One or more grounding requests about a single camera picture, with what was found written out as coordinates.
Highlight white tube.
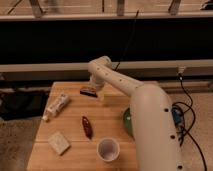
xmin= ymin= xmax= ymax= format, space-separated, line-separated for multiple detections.
xmin=42 ymin=93 xmax=70 ymax=122

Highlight black hanging cable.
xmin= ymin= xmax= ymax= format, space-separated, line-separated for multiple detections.
xmin=113 ymin=9 xmax=140 ymax=72

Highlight grey metal rail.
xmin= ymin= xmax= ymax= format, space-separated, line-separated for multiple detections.
xmin=0 ymin=59 xmax=213 ymax=73

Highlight white rectangular sponge block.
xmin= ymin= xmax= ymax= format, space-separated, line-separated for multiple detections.
xmin=48 ymin=132 xmax=70 ymax=155

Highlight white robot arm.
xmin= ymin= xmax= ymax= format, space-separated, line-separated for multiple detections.
xmin=88 ymin=56 xmax=184 ymax=171

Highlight black floor cables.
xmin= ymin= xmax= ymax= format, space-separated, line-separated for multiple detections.
xmin=171 ymin=74 xmax=208 ymax=171

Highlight blue connector box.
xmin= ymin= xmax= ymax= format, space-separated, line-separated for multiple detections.
xmin=172 ymin=108 xmax=183 ymax=126

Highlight green round plate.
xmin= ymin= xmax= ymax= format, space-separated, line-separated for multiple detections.
xmin=123 ymin=108 xmax=133 ymax=136

